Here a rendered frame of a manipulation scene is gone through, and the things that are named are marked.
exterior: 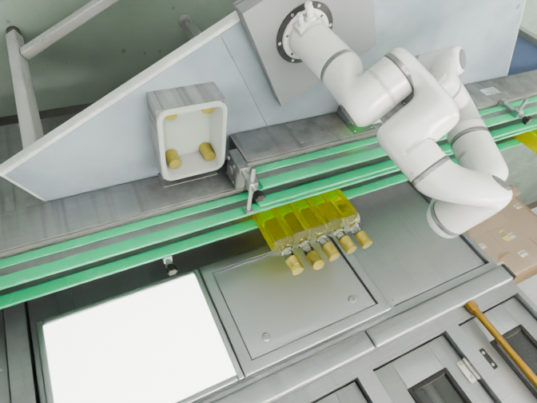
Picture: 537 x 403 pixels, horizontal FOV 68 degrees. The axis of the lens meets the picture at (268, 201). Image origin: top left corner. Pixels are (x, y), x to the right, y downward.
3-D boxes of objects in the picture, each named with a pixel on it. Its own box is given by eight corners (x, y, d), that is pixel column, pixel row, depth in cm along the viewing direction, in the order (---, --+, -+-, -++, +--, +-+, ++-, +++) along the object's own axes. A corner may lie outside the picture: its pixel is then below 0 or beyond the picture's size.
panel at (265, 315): (38, 327, 103) (57, 468, 85) (34, 321, 101) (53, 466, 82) (328, 228, 137) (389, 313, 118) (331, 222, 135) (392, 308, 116)
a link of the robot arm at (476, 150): (445, 118, 84) (399, 161, 96) (485, 205, 73) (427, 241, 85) (499, 133, 91) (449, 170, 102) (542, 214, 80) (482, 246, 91)
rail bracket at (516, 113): (495, 104, 149) (523, 125, 142) (506, 87, 144) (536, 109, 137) (502, 102, 151) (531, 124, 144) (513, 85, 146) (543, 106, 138)
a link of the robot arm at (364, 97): (311, 74, 87) (352, 121, 79) (359, 31, 84) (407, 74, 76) (326, 97, 95) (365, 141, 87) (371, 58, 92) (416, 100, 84)
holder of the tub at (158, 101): (156, 174, 115) (164, 193, 111) (146, 92, 95) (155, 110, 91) (212, 161, 122) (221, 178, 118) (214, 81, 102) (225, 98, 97)
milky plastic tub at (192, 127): (154, 161, 111) (163, 183, 106) (145, 92, 95) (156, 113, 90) (213, 149, 118) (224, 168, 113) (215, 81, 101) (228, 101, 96)
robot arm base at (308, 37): (273, 14, 90) (308, 51, 82) (321, -14, 90) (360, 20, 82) (288, 65, 103) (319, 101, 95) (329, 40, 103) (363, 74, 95)
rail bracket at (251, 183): (233, 194, 116) (251, 226, 109) (236, 151, 104) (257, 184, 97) (243, 192, 117) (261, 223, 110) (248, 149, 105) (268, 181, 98)
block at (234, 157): (224, 174, 119) (233, 190, 115) (225, 150, 112) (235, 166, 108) (235, 171, 120) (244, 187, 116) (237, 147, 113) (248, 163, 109)
